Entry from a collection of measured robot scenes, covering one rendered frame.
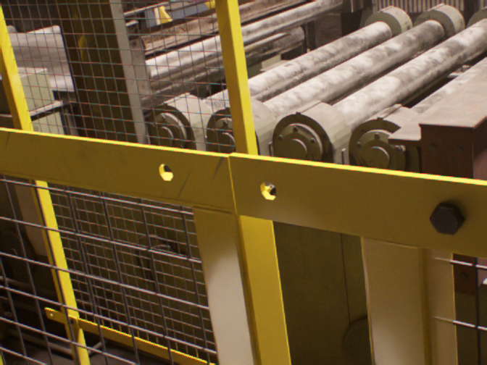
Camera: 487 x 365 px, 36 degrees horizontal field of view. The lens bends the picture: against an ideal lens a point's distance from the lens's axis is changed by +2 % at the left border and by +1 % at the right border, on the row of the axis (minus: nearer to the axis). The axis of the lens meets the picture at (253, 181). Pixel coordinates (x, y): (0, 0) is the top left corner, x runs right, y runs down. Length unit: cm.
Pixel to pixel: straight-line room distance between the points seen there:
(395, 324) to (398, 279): 4
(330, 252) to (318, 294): 21
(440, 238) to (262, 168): 14
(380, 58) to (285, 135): 125
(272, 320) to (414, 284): 18
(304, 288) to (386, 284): 246
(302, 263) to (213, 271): 231
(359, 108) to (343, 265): 66
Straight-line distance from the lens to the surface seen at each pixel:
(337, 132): 276
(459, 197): 48
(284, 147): 280
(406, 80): 342
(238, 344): 66
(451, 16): 465
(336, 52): 419
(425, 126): 233
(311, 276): 295
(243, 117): 224
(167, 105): 316
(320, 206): 53
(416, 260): 52
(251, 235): 61
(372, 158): 260
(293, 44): 498
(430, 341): 55
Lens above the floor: 203
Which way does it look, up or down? 21 degrees down
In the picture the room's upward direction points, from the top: 8 degrees counter-clockwise
